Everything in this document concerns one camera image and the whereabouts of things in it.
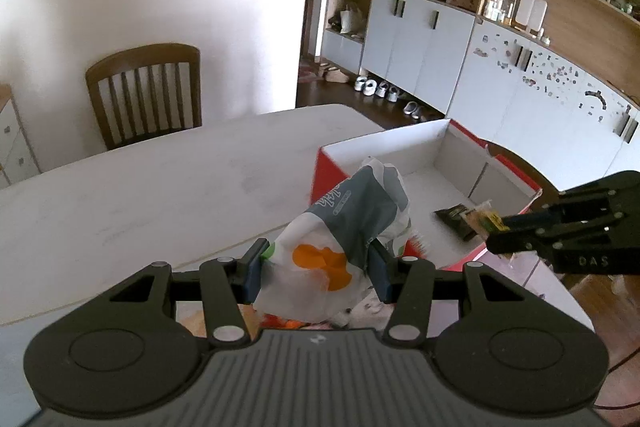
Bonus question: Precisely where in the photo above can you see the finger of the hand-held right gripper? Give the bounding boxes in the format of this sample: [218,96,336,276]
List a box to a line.
[486,191,625,257]

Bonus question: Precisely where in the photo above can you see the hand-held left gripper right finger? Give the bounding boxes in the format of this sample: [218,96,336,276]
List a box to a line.
[366,239,522,349]

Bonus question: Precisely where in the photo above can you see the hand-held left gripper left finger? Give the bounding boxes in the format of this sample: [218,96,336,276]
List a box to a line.
[107,238,273,349]

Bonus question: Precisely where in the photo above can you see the yellow snack packet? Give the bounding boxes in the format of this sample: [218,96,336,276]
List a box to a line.
[462,201,504,239]

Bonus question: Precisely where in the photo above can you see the white plastic bag orange print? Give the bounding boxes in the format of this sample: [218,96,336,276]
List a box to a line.
[252,157,413,324]

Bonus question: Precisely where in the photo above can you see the red cardboard box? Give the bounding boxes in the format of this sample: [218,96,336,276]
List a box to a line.
[310,119,597,339]

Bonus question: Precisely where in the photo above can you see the dark snack packet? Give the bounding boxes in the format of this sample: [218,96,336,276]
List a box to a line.
[433,204,481,241]

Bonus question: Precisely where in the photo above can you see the row of shoes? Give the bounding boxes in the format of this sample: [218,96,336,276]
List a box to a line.
[320,62,437,122]

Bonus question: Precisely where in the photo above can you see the wooden slat-back chair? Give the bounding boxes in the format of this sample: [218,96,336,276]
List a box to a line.
[84,43,203,152]

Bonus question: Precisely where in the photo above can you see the white storage canisters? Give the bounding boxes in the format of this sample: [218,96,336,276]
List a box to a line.
[514,0,549,32]

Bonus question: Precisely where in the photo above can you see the beige bag on shelf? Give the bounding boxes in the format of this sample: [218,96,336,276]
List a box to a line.
[340,3,365,35]

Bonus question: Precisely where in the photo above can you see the small white drawer cabinet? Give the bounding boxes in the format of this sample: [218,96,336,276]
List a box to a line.
[0,84,42,188]

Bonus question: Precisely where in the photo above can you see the black cable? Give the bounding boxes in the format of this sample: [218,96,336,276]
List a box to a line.
[594,349,640,409]

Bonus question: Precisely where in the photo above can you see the white and wood wall cabinet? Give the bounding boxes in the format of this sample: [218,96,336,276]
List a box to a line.
[320,0,640,194]

